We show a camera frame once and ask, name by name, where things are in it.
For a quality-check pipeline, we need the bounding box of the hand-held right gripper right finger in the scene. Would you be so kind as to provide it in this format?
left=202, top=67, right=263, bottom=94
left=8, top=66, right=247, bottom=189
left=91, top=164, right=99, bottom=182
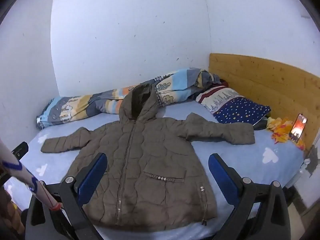
left=208, top=152, right=292, bottom=240

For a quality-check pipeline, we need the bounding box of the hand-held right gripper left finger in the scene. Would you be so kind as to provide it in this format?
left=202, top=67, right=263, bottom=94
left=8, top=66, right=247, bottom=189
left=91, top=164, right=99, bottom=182
left=24, top=152, right=108, bottom=240

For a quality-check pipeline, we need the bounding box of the brown quilted hooded jacket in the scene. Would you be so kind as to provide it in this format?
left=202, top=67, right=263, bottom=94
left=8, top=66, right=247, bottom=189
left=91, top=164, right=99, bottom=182
left=41, top=83, right=255, bottom=232

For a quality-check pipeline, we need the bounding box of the person's left forearm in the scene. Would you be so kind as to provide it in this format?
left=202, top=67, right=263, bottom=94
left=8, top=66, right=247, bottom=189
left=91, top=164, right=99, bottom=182
left=0, top=139, right=62, bottom=212

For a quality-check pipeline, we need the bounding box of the light blue cloud-print bed sheet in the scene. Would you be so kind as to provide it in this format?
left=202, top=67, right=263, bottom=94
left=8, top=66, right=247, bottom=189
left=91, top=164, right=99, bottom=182
left=5, top=100, right=307, bottom=240

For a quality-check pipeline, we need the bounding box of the star-print pillow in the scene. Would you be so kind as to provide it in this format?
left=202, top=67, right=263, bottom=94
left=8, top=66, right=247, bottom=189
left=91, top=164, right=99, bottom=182
left=196, top=86, right=271, bottom=127

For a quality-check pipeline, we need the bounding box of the striped printed quilt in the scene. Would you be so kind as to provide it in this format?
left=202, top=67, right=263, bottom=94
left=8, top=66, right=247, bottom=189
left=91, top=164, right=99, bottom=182
left=36, top=67, right=223, bottom=130

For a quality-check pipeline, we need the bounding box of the yellow orange cloth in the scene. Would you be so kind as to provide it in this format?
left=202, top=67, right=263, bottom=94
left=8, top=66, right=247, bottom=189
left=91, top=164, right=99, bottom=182
left=266, top=117, right=306, bottom=151

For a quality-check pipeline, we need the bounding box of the black device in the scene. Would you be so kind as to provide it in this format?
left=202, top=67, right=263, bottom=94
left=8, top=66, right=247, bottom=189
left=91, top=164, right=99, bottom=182
left=11, top=142, right=29, bottom=159

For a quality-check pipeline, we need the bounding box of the smartphone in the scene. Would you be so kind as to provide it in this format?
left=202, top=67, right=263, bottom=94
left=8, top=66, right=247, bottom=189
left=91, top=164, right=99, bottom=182
left=289, top=113, right=307, bottom=142

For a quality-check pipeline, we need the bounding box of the dark grey object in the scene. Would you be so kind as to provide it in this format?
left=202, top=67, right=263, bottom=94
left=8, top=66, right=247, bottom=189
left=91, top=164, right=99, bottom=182
left=304, top=145, right=320, bottom=175

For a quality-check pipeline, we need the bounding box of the brown patterned cloth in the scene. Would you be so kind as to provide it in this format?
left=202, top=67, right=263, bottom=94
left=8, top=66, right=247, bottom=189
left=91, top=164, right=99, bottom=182
left=0, top=170, right=25, bottom=240

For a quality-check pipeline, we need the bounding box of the wooden headboard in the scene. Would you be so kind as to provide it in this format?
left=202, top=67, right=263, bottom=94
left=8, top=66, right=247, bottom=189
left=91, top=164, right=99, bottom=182
left=209, top=53, right=320, bottom=150

